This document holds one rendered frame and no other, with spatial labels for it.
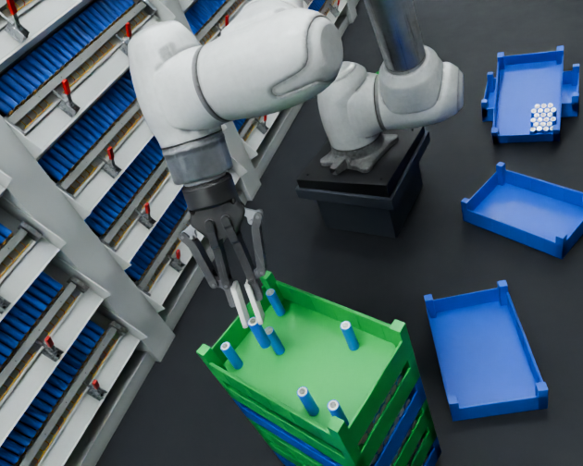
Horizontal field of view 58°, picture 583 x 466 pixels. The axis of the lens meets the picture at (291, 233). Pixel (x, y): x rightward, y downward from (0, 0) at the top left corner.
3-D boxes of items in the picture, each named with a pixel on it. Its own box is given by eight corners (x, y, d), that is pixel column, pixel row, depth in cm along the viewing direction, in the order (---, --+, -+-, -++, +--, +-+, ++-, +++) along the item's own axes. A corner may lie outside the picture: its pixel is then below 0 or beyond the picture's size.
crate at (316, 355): (213, 375, 95) (194, 351, 90) (278, 294, 104) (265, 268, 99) (350, 457, 77) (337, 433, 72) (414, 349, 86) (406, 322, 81)
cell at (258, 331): (258, 347, 85) (244, 324, 81) (263, 337, 86) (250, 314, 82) (267, 349, 84) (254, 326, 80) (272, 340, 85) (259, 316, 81)
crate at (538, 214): (463, 220, 157) (460, 201, 152) (501, 180, 164) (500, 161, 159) (562, 260, 137) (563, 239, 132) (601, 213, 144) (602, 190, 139)
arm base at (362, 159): (311, 173, 158) (305, 157, 155) (352, 132, 169) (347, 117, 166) (360, 181, 147) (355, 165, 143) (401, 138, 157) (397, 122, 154)
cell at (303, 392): (305, 412, 84) (293, 393, 80) (312, 403, 85) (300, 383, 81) (315, 418, 83) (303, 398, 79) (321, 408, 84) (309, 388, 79)
